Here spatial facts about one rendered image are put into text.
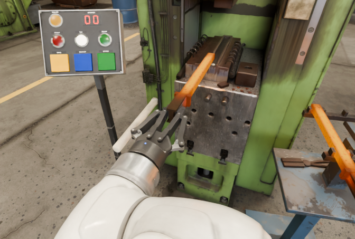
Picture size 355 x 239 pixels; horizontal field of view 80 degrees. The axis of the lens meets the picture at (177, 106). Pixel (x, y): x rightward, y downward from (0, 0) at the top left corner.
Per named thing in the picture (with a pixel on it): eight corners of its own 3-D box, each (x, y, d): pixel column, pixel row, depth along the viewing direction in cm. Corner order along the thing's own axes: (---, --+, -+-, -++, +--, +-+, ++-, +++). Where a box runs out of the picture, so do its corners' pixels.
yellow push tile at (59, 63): (69, 71, 93) (67, 53, 92) (51, 72, 92) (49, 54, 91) (71, 71, 95) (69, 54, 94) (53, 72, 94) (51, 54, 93)
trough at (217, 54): (217, 67, 94) (217, 64, 93) (206, 65, 95) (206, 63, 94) (232, 38, 126) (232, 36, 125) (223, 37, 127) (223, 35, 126)
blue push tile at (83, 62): (92, 70, 93) (90, 53, 92) (74, 71, 93) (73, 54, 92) (93, 71, 95) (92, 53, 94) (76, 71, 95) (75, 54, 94)
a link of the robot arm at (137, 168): (150, 213, 38) (164, 185, 43) (146, 184, 33) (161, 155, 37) (108, 197, 41) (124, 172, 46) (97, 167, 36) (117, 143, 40)
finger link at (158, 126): (152, 150, 47) (147, 149, 47) (168, 119, 56) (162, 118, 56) (151, 137, 45) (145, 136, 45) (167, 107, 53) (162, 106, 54)
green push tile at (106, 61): (115, 69, 94) (114, 52, 93) (98, 70, 93) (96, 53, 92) (116, 70, 96) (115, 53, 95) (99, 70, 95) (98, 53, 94)
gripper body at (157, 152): (124, 171, 45) (145, 141, 52) (161, 183, 42) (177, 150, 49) (119, 147, 40) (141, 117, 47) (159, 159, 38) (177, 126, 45)
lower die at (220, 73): (226, 83, 97) (229, 66, 92) (185, 76, 102) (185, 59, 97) (238, 50, 128) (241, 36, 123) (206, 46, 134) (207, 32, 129)
